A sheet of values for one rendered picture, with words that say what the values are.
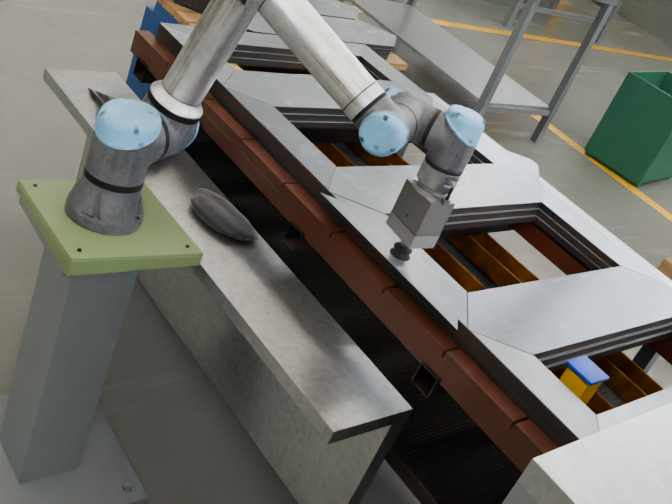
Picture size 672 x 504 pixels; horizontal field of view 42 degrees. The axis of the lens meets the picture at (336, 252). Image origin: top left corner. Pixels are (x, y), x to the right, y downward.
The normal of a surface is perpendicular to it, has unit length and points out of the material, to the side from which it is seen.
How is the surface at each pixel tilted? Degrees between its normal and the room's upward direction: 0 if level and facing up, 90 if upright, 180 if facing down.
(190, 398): 0
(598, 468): 0
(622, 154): 90
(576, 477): 0
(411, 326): 90
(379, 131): 87
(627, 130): 90
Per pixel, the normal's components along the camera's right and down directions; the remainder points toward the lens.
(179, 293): -0.74, 0.08
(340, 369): 0.36, -0.80
